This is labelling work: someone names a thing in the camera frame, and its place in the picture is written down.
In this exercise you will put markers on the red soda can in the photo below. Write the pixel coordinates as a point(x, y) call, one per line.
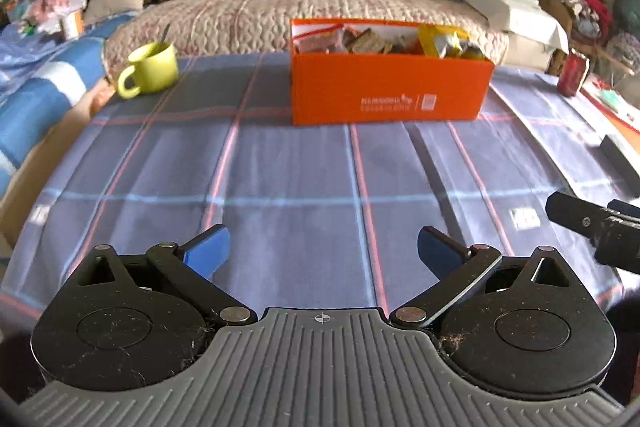
point(572, 74)

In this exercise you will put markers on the blue striped blanket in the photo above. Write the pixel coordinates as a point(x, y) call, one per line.
point(40, 97)

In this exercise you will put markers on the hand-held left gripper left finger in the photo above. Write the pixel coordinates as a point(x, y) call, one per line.
point(205, 249)

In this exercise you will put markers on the teal tissue packet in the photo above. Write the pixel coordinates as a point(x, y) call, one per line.
point(615, 98)

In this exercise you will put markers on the black rectangular box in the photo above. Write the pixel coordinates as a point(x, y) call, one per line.
point(620, 152)

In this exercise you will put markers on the yellow crinkled chips packet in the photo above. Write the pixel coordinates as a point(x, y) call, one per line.
point(445, 42)

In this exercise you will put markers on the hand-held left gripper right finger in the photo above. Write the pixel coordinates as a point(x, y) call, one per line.
point(442, 252)

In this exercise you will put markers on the pile of small snacks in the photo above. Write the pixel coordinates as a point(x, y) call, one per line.
point(370, 41)

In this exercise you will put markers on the yellow-green mug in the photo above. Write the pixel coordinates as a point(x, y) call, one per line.
point(155, 69)

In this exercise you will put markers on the pink quilted sofa cover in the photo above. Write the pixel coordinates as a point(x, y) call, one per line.
point(225, 19)

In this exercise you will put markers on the white paper with red print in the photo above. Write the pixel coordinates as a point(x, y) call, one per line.
point(595, 87)

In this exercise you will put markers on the pile of clothes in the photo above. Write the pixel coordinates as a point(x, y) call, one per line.
point(627, 32)

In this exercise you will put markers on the wicker chair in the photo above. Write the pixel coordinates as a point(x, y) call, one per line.
point(600, 52)

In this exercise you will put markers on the orange cardboard box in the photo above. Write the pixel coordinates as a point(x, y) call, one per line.
point(380, 82)

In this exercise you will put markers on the metal spoon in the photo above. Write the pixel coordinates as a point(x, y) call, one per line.
point(165, 34)

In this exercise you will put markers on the pink clutter pile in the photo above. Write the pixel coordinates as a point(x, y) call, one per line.
point(50, 4)

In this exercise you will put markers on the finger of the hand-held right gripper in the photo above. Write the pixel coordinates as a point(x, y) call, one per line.
point(575, 213)
point(627, 208)

